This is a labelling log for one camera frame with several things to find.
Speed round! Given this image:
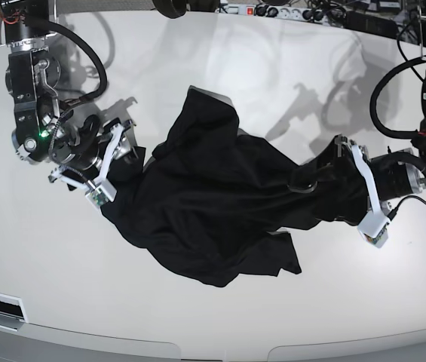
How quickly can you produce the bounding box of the black corrugated right cable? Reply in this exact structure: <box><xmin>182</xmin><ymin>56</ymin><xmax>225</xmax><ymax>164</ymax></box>
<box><xmin>372</xmin><ymin>56</ymin><xmax>426</xmax><ymax>140</ymax></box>

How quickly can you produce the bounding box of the black t-shirt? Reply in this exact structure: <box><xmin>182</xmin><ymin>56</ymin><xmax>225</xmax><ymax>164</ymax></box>
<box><xmin>100</xmin><ymin>85</ymin><xmax>372</xmax><ymax>288</ymax></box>

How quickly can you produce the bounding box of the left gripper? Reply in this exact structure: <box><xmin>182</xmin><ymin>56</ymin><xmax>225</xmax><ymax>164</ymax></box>
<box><xmin>287</xmin><ymin>143</ymin><xmax>391</xmax><ymax>223</ymax></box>

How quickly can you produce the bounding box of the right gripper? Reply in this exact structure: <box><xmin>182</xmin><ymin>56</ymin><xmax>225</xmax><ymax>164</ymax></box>
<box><xmin>72</xmin><ymin>127</ymin><xmax>139</xmax><ymax>170</ymax></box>

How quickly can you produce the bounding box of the black corrugated left cable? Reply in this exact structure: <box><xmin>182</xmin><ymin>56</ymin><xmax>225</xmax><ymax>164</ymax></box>
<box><xmin>46</xmin><ymin>18</ymin><xmax>109</xmax><ymax>105</ymax></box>

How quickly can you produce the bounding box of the white power strip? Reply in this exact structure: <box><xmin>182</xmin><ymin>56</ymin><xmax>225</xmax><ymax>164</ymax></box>
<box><xmin>216</xmin><ymin>1</ymin><xmax>330</xmax><ymax>26</ymax></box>

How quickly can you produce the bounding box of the black corrugated cable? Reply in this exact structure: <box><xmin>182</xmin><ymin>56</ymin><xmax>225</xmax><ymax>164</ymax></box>
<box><xmin>46</xmin><ymin>18</ymin><xmax>109</xmax><ymax>105</ymax></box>
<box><xmin>372</xmin><ymin>56</ymin><xmax>426</xmax><ymax>140</ymax></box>

